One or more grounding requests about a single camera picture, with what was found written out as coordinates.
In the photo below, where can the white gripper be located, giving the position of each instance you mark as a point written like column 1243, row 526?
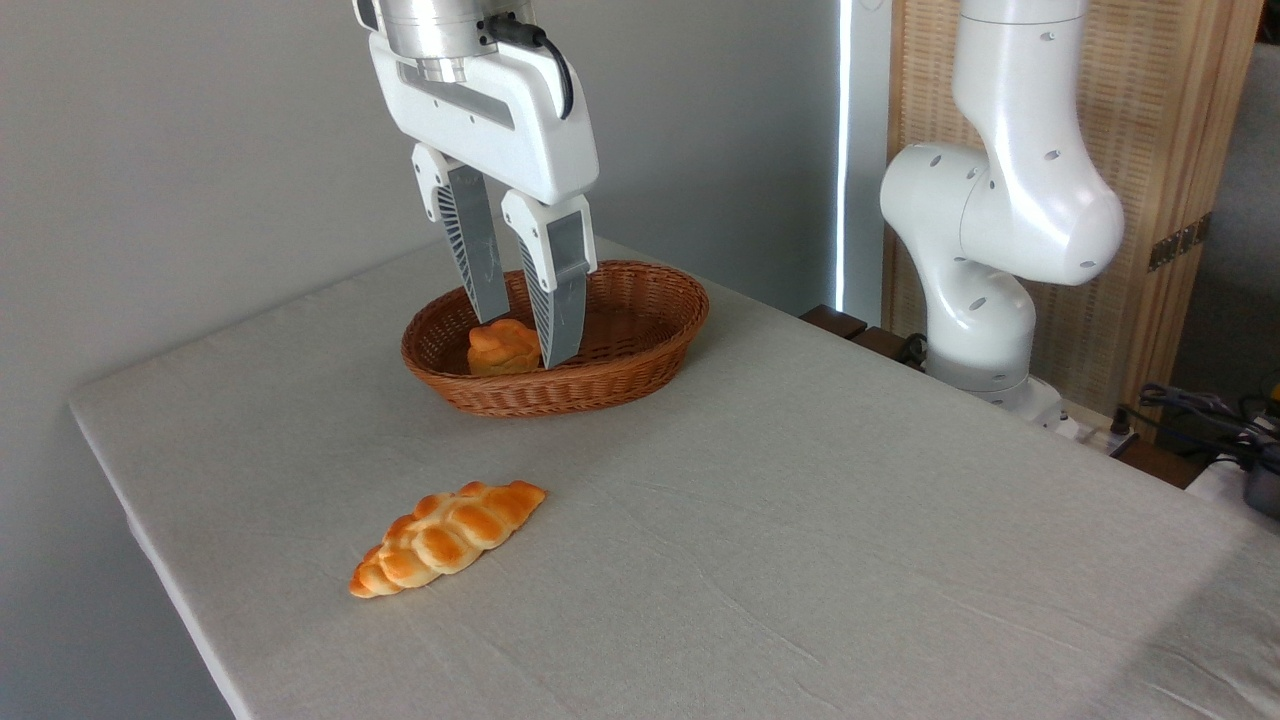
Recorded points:
column 480, row 110

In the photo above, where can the long braided bread loaf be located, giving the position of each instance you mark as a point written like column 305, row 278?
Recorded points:
column 445, row 540

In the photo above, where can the small round bread roll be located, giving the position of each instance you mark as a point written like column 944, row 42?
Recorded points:
column 500, row 350

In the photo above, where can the brown oval wicker basket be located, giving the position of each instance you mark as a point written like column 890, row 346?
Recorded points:
column 620, row 380

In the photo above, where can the beige tablecloth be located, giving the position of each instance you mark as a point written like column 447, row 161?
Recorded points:
column 800, row 520

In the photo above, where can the white power strip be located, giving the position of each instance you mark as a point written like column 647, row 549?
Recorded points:
column 1090, row 425

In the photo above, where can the dark metal screen hinge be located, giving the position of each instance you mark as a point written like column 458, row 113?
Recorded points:
column 1180, row 242

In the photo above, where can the white vertical frame strip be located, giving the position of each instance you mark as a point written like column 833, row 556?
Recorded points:
column 865, row 150

